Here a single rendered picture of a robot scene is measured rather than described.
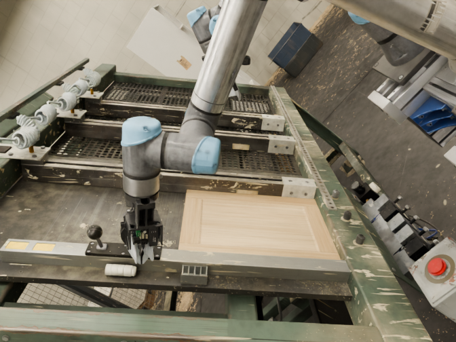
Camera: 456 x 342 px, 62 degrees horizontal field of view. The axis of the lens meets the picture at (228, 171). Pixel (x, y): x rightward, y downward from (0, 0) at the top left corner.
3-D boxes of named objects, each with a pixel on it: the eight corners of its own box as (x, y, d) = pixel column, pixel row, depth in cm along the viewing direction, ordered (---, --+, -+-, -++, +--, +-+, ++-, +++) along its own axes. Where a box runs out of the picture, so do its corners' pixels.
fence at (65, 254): (347, 282, 108) (351, 272, 106) (1, 262, 101) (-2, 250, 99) (342, 270, 112) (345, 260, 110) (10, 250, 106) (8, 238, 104)
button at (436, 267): (454, 271, 79) (448, 266, 78) (438, 282, 80) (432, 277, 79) (444, 258, 82) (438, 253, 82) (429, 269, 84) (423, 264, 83)
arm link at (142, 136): (160, 131, 69) (114, 125, 70) (159, 183, 74) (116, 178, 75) (169, 117, 76) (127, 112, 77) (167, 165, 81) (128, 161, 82)
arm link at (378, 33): (378, 47, 115) (347, 18, 111) (370, 33, 126) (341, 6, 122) (412, 15, 109) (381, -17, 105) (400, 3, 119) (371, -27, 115)
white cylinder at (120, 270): (104, 277, 100) (135, 279, 101) (104, 269, 99) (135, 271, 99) (107, 269, 103) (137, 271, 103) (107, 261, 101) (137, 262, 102)
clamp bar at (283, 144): (293, 156, 182) (302, 108, 171) (39, 135, 174) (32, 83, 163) (290, 148, 191) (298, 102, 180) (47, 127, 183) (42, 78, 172)
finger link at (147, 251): (144, 276, 87) (144, 244, 83) (140, 260, 92) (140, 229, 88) (158, 274, 88) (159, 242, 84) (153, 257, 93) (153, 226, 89)
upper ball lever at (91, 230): (108, 256, 103) (99, 237, 92) (93, 255, 103) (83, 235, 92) (110, 243, 105) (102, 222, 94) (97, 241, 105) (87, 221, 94)
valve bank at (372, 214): (483, 279, 109) (431, 239, 101) (443, 309, 114) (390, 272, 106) (406, 191, 153) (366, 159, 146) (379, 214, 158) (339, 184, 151)
